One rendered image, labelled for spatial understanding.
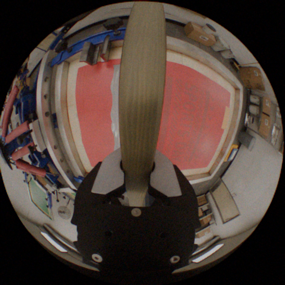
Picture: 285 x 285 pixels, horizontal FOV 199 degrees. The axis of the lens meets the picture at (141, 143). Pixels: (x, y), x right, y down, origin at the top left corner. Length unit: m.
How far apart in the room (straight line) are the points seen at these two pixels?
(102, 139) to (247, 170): 3.78
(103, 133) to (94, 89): 0.15
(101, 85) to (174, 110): 0.23
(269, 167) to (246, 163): 1.07
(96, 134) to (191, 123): 0.32
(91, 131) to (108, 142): 0.07
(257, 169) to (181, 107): 3.51
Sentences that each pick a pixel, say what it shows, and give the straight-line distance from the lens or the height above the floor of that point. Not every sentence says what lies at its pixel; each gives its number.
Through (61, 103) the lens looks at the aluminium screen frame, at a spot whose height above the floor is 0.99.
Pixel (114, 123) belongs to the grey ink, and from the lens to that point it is 0.25.
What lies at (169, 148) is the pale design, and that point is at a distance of 0.30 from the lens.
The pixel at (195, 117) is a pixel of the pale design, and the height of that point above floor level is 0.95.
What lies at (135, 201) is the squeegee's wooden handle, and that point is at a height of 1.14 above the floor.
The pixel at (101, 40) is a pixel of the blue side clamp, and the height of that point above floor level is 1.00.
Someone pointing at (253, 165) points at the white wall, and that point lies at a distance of 3.63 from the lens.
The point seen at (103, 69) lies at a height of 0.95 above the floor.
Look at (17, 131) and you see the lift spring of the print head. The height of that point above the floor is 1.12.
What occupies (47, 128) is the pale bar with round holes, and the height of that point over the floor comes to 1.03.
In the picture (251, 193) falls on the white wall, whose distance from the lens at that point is 3.83.
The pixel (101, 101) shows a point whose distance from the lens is 0.27.
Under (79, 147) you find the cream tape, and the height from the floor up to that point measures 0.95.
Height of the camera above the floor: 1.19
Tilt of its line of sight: 61 degrees down
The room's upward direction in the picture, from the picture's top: 179 degrees clockwise
